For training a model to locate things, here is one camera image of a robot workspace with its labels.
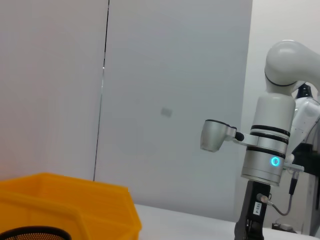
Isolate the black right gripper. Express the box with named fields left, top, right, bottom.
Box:
left=234, top=179, right=273, bottom=240

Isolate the black mesh pen holder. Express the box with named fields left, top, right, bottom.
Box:
left=0, top=226, right=72, bottom=240

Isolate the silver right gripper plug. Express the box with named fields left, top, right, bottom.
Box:
left=257, top=193, right=273, bottom=204

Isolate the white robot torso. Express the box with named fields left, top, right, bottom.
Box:
left=289, top=82, right=320, bottom=146

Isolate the yellow plastic bin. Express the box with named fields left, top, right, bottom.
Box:
left=0, top=172, right=143, bottom=240

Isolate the grey right gripper cable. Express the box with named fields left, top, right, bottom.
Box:
left=271, top=172, right=299, bottom=216

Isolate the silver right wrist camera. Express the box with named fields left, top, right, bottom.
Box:
left=199, top=119, right=258, bottom=152

